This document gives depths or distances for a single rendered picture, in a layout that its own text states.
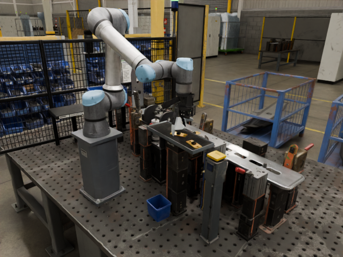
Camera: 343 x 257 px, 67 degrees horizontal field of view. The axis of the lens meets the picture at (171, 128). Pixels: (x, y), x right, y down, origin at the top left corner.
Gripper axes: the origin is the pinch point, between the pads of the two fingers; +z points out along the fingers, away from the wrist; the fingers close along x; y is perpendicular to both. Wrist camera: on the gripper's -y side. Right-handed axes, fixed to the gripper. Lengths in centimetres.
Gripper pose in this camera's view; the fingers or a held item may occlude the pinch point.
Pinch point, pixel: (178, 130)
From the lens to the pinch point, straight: 130.2
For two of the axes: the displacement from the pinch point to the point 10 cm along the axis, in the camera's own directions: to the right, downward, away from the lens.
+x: 4.5, -3.3, 8.3
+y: 8.9, 1.9, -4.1
